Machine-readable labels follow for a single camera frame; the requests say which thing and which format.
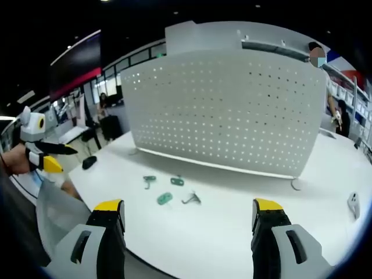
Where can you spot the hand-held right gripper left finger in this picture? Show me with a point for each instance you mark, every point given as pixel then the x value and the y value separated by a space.
pixel 96 247

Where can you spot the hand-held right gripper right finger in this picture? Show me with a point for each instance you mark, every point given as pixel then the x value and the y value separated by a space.
pixel 279 247

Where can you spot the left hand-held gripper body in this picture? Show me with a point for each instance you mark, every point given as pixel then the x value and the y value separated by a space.
pixel 32 125

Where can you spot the green mounting plate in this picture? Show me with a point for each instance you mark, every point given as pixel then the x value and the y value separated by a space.
pixel 165 198
pixel 177 181

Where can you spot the green plate with hook assembly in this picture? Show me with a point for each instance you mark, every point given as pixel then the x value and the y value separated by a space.
pixel 148 179

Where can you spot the grey metal hook assembly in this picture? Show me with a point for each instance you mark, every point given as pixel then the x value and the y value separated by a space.
pixel 191 199

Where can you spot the person's left hand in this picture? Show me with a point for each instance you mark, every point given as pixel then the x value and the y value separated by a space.
pixel 16 161

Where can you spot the black oval object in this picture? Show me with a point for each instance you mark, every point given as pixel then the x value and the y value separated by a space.
pixel 89 162

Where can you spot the person's grey clothing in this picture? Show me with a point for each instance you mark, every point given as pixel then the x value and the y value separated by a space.
pixel 55 209

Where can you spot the black chair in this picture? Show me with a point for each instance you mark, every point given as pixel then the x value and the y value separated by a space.
pixel 110 128

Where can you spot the white table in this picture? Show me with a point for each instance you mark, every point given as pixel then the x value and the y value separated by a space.
pixel 203 232

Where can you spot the white handheld device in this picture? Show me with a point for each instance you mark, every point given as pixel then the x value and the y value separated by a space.
pixel 354 203

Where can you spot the white perforated pegboard panel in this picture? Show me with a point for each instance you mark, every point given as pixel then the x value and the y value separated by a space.
pixel 221 110

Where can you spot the white storage shelving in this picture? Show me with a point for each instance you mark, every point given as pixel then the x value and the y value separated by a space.
pixel 357 98

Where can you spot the white partition wall panel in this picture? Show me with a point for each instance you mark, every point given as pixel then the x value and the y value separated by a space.
pixel 203 37

